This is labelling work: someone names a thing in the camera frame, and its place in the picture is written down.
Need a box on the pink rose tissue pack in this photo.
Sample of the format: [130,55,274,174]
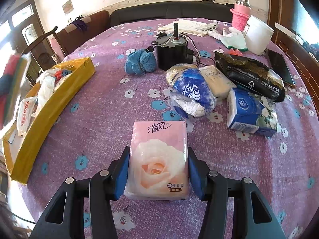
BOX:
[124,121,189,201]

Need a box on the blue floral tissue pack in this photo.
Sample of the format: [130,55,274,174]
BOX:
[227,88,279,137]

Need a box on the beige facial tissue pack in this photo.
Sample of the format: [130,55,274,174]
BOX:
[199,65,237,100]

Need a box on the blue Vinda tissue bag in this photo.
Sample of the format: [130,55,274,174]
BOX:
[166,64,217,121]

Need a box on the striped sponge stack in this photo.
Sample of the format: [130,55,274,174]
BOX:
[1,53,31,129]

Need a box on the blue cloth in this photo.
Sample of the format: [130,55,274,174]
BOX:
[124,49,157,75]

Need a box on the yellow cardboard box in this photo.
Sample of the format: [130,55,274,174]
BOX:
[2,57,95,184]

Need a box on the purple floral tablecloth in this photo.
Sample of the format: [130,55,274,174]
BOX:
[20,20,318,238]

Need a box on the white red plastic bag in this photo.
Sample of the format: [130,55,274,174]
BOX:
[16,97,37,137]

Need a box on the black snack bag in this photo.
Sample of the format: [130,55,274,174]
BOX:
[214,52,286,103]

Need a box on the black smartphone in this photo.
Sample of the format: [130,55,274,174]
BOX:
[266,49,295,87]

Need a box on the wooden chair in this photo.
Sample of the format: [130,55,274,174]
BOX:
[22,26,68,70]

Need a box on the white work glove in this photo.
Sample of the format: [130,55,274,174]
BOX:
[208,26,248,52]

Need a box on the brown armchair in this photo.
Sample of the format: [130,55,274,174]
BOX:
[50,10,110,58]

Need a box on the white plastic jar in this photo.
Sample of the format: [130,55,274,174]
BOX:
[243,15,274,55]

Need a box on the black electric motor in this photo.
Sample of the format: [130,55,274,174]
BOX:
[149,23,216,71]

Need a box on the paper notebook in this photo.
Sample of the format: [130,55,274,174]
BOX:
[158,19,218,37]

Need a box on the pink thermos bottle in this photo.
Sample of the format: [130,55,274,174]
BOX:
[230,0,251,31]

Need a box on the black sofa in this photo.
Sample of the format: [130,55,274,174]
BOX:
[110,0,235,26]

